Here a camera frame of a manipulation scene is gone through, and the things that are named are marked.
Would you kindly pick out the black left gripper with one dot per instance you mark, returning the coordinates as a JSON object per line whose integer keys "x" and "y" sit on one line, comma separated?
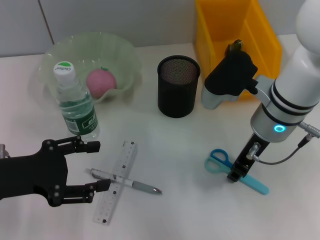
{"x": 32, "y": 175}

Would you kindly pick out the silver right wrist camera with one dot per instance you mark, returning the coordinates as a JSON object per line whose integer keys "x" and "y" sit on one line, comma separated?
{"x": 225, "y": 80}

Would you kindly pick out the pink toy peach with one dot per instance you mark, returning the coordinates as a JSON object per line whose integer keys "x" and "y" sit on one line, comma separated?
{"x": 101, "y": 82}

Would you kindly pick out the translucent green fruit bowl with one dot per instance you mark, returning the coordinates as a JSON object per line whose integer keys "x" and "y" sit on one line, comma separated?
{"x": 117, "y": 57}

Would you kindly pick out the blue teal scissors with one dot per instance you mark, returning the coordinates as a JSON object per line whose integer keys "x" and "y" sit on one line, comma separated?
{"x": 215, "y": 166}

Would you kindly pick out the clear green-label water bottle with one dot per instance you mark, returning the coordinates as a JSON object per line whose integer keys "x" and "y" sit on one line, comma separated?
{"x": 80, "y": 115}

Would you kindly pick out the yellow plastic bin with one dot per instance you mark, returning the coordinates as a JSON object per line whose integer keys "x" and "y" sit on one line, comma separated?
{"x": 212, "y": 30}

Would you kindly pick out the green plastic wrapper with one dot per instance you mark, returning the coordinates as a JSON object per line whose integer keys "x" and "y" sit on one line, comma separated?
{"x": 235, "y": 45}

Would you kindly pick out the white grey ballpoint pen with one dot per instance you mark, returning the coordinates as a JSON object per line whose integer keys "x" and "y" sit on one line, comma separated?
{"x": 145, "y": 188}

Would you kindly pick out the black mesh pen holder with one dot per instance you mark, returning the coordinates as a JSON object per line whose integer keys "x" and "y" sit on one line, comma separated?
{"x": 175, "y": 100}

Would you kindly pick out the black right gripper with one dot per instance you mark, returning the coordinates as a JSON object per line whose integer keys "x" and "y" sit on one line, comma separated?
{"x": 250, "y": 155}

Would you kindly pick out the clear plastic ruler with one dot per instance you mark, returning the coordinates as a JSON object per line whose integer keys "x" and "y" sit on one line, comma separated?
{"x": 107, "y": 207}

